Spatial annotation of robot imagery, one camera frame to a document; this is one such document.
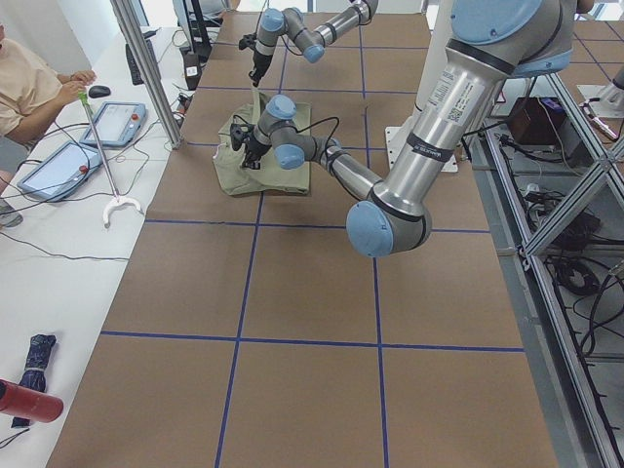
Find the aluminium frame post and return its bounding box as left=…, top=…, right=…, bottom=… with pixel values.
left=110, top=0, right=182, bottom=149

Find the olive green long-sleeve shirt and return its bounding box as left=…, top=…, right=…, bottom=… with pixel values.
left=212, top=90, right=313, bottom=197

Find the black power adapter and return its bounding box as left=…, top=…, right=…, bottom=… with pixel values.
left=182, top=52, right=202, bottom=91

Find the near teach pendant tablet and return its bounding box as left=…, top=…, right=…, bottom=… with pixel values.
left=18, top=141, right=101, bottom=202

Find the reacher grabber tool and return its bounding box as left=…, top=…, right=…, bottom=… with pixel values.
left=78, top=92, right=143, bottom=229

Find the dark brown control box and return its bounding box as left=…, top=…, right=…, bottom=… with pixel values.
left=508, top=97, right=584, bottom=158

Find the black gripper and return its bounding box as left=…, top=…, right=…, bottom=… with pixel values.
left=229, top=123, right=266, bottom=170
left=238, top=33, right=273, bottom=88

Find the teach pendant tablet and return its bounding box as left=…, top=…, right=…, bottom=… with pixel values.
left=83, top=101, right=146, bottom=149
left=18, top=141, right=101, bottom=202

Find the aluminium side frame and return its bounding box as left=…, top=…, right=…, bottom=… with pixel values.
left=472, top=63, right=623, bottom=467

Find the folded dark blue umbrella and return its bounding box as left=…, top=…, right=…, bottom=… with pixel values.
left=11, top=334, right=57, bottom=428

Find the seated person beige shirt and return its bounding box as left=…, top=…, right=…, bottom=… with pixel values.
left=0, top=21, right=98, bottom=229

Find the red cylinder bottle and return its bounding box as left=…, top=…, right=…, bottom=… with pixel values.
left=1, top=380, right=64, bottom=423

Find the black computer mouse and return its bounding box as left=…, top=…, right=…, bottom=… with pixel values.
left=88, top=85, right=111, bottom=98

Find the far teach pendant tablet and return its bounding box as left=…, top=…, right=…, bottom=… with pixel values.
left=83, top=101, right=146, bottom=149

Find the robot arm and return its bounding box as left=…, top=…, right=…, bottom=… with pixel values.
left=230, top=1, right=577, bottom=257
left=238, top=0, right=378, bottom=88

